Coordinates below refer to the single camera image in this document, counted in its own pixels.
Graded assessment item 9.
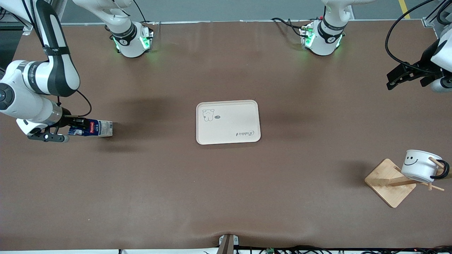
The blue milk carton green cap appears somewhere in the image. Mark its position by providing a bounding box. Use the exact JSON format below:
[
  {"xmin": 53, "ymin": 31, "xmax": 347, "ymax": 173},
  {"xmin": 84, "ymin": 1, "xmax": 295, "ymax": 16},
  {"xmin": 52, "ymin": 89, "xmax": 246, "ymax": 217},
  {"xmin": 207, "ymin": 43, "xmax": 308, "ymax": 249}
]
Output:
[{"xmin": 68, "ymin": 120, "xmax": 114, "ymax": 138}]

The white smiley cup black handle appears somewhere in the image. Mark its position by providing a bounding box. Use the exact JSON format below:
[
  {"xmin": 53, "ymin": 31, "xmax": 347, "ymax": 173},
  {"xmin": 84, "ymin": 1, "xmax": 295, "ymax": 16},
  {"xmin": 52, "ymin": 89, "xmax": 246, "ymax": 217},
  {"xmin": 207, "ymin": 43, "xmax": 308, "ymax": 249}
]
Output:
[{"xmin": 401, "ymin": 150, "xmax": 450, "ymax": 183}]

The wooden cup rack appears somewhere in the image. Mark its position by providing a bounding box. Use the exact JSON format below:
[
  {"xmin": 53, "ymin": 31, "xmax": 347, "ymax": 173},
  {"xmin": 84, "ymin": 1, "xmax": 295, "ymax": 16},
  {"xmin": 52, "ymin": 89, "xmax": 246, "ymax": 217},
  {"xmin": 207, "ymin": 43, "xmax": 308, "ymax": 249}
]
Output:
[{"xmin": 364, "ymin": 157, "xmax": 446, "ymax": 208}]

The cream tray with bear print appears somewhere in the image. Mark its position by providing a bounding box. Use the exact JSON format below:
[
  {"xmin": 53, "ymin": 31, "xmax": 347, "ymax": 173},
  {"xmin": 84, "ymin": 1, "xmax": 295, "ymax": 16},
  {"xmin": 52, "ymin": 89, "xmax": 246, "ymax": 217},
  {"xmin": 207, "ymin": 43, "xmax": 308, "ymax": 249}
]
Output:
[{"xmin": 196, "ymin": 100, "xmax": 262, "ymax": 145}]

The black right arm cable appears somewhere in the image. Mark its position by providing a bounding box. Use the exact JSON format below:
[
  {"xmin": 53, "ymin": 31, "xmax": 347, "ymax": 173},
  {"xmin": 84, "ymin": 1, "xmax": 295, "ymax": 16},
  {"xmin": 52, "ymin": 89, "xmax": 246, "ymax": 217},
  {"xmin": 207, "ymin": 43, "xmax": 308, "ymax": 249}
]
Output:
[{"xmin": 21, "ymin": 0, "xmax": 93, "ymax": 118}]

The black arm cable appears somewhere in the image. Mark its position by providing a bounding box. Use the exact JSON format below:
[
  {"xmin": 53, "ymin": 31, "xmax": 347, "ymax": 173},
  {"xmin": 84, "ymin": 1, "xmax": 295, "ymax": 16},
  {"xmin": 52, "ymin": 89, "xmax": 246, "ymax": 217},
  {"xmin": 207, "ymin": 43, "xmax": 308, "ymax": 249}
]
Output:
[
  {"xmin": 21, "ymin": 0, "xmax": 93, "ymax": 118},
  {"xmin": 385, "ymin": 0, "xmax": 452, "ymax": 75}
]

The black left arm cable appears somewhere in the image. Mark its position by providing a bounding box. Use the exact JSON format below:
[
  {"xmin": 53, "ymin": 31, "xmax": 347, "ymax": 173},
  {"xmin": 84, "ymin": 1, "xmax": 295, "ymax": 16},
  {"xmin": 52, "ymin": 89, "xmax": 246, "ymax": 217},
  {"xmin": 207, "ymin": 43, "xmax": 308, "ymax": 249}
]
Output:
[{"xmin": 385, "ymin": 0, "xmax": 452, "ymax": 75}]

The black base cable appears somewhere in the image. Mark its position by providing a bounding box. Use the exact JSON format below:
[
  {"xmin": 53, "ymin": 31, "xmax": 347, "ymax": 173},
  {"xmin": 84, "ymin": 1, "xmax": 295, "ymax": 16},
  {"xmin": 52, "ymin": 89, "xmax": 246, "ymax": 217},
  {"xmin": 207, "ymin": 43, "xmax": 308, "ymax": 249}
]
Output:
[
  {"xmin": 132, "ymin": 0, "xmax": 148, "ymax": 23},
  {"xmin": 271, "ymin": 17, "xmax": 308, "ymax": 38}
]

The metal table edge bracket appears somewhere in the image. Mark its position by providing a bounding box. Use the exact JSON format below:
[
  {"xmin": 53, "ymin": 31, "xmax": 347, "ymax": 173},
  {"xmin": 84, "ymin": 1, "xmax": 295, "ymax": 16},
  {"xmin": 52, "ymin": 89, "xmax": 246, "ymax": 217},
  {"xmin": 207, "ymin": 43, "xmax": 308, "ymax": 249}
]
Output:
[{"xmin": 218, "ymin": 234, "xmax": 239, "ymax": 254}]

